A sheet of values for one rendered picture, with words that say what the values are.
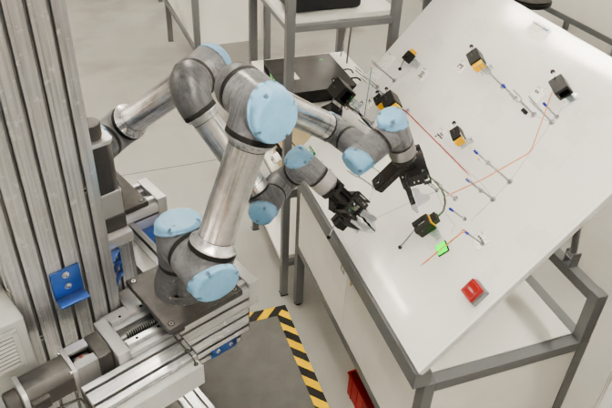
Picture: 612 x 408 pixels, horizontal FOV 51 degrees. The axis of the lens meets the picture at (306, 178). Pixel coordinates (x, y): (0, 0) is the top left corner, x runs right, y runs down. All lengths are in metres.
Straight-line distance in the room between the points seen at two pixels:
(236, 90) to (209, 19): 3.60
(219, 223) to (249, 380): 1.64
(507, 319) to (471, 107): 0.71
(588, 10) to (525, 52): 3.90
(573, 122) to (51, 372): 1.54
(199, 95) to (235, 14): 3.32
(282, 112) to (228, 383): 1.86
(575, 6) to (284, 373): 4.35
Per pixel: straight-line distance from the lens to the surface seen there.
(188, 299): 1.67
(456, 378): 2.06
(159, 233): 1.57
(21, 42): 1.38
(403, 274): 2.08
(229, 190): 1.39
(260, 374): 3.00
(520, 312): 2.31
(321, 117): 1.62
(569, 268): 2.23
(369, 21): 2.64
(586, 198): 1.87
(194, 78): 1.68
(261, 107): 1.28
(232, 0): 4.93
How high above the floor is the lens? 2.37
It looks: 35 degrees down
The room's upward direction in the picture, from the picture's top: 3 degrees clockwise
